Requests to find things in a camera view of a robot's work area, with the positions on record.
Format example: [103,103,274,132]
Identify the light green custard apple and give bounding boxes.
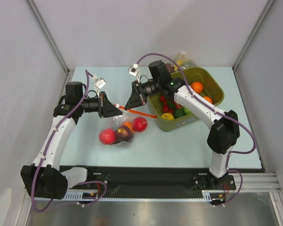
[183,107,191,115]

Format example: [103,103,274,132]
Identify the dark green fake lime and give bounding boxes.
[173,109,186,119]

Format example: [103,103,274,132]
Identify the fake netted melon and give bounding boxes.
[181,60,197,70]

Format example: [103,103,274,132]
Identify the red fake apple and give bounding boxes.
[99,128,116,145]
[132,117,148,132]

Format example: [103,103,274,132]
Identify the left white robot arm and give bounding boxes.
[20,81,122,200]

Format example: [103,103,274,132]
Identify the red fake apple lower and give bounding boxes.
[99,128,116,145]

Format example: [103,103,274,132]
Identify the dark purple fake grapes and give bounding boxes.
[112,139,132,145]

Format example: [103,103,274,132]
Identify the small orange fake tangerine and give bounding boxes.
[122,121,134,133]

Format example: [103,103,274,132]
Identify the red fake apple upper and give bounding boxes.
[132,117,148,132]

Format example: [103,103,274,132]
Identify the white slotted cable duct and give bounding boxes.
[62,188,225,202]

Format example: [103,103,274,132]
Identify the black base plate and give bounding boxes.
[58,164,236,198]

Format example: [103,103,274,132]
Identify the orange fake fruit far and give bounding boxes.
[191,81,203,94]

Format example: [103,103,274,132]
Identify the orange fake fruit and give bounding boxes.
[191,81,203,94]
[203,96,213,104]

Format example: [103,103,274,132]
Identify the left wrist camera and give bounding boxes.
[92,75,107,89]

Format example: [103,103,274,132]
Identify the dark purple fake plum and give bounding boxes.
[166,63,175,73]

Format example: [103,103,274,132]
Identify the aluminium frame rail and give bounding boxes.
[240,173,282,193]

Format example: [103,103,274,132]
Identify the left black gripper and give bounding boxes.
[78,91,123,118]

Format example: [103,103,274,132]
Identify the clear zip bag orange seal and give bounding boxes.
[98,104,157,148]

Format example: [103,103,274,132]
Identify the yellow fake apple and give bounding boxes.
[161,113,175,121]

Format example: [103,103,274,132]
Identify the fake lychee bunch with leaf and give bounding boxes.
[159,96,182,114]

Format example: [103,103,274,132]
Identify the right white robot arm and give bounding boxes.
[125,60,240,189]

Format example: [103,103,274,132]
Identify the olive green plastic bin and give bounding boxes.
[148,67,225,132]

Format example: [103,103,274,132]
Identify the orange fake fruit near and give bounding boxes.
[203,96,213,104]

